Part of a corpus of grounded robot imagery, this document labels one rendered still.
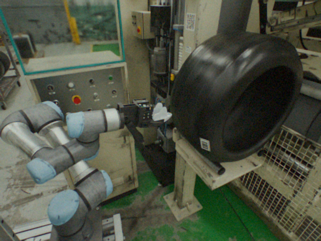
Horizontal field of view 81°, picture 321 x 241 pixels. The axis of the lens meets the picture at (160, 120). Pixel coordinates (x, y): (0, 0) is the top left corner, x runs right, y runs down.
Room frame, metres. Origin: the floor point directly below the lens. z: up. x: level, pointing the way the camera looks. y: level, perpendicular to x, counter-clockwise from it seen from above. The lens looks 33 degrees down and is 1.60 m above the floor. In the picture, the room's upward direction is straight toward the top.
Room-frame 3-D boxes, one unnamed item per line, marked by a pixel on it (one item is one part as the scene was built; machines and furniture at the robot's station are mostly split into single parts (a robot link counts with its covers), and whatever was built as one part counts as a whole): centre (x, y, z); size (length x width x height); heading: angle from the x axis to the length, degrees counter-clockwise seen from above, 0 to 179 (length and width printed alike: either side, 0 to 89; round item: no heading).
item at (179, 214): (1.08, -0.21, 0.02); 0.27 x 0.27 x 0.04; 27
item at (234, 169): (0.86, -0.34, 0.80); 0.37 x 0.36 x 0.02; 117
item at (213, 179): (0.79, -0.22, 0.83); 0.36 x 0.09 x 0.06; 27
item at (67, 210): (0.45, 0.37, 0.88); 0.13 x 0.12 x 0.14; 141
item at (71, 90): (1.23, 0.55, 0.63); 0.56 x 0.41 x 1.27; 117
